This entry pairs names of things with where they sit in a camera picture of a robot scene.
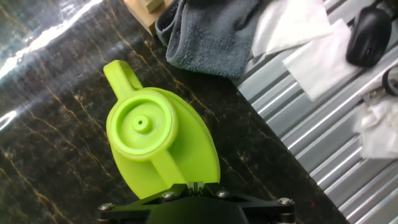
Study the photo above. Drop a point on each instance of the grey terry towel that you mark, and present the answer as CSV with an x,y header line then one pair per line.
x,y
202,40

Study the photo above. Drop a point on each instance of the crumpled white tissue pile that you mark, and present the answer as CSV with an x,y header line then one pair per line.
x,y
379,130

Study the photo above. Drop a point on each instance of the small wooden block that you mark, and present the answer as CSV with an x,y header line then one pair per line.
x,y
143,17

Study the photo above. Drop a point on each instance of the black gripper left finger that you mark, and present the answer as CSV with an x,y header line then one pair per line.
x,y
124,211

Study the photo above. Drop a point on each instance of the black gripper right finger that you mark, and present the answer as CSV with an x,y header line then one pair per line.
x,y
267,211

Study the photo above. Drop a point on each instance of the black marble mat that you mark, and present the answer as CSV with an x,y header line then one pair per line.
x,y
62,140

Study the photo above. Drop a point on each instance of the flat white paper napkin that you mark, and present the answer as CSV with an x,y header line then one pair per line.
x,y
286,25
320,68

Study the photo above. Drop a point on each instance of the black computer mouse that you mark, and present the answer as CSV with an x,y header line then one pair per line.
x,y
368,37

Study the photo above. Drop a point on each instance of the lime green watering can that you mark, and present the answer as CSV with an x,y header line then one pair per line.
x,y
174,149

